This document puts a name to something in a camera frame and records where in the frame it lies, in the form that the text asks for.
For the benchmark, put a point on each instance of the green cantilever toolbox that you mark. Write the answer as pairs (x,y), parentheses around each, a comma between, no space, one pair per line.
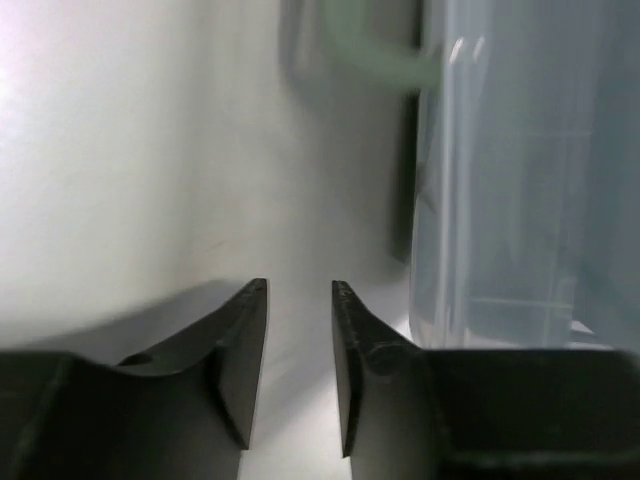
(343,36)

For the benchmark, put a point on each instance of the clear plastic toolbox lid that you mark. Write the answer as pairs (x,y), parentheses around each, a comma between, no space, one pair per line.
(527,218)

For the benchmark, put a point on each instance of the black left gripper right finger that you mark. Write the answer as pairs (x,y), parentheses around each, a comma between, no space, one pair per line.
(412,413)

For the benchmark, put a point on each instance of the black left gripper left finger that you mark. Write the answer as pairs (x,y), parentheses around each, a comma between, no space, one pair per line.
(168,392)

